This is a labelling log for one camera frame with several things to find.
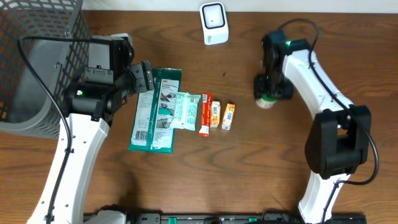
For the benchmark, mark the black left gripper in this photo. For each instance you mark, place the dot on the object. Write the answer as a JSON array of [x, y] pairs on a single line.
[[143, 72]]

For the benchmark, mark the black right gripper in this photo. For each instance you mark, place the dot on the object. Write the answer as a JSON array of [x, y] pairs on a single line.
[[260, 88]]

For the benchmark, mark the green lidded white canister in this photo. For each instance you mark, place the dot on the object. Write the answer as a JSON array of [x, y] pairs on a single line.
[[265, 102]]

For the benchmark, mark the orange snack packet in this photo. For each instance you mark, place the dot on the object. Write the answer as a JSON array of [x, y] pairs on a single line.
[[228, 116]]

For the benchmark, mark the mint green wipes pack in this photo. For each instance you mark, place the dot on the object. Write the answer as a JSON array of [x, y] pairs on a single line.
[[185, 112]]

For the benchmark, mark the white green package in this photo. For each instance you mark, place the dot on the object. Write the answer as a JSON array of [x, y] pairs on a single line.
[[154, 113]]

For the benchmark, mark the orange tissue packet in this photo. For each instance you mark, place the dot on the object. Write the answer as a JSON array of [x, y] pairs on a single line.
[[215, 114]]

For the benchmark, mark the red stick packet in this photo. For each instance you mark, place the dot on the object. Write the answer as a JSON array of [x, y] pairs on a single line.
[[206, 114]]

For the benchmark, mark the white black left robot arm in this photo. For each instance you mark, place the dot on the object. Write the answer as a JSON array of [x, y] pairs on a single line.
[[91, 102]]

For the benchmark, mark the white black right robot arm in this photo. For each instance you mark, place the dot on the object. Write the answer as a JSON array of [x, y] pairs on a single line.
[[338, 140]]

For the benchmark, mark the white black barcode scanner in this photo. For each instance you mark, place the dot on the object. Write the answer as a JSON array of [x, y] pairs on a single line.
[[214, 23]]

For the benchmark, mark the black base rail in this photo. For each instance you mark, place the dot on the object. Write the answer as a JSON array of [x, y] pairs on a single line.
[[156, 218]]

